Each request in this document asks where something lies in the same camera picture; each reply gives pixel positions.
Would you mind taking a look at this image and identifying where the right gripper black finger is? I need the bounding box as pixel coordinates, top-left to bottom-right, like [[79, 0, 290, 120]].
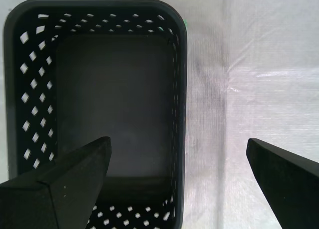
[[0, 136, 112, 229], [246, 138, 319, 229]]

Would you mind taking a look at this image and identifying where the black perforated plastic basket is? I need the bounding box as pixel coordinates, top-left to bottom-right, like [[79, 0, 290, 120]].
[[2, 0, 188, 229]]

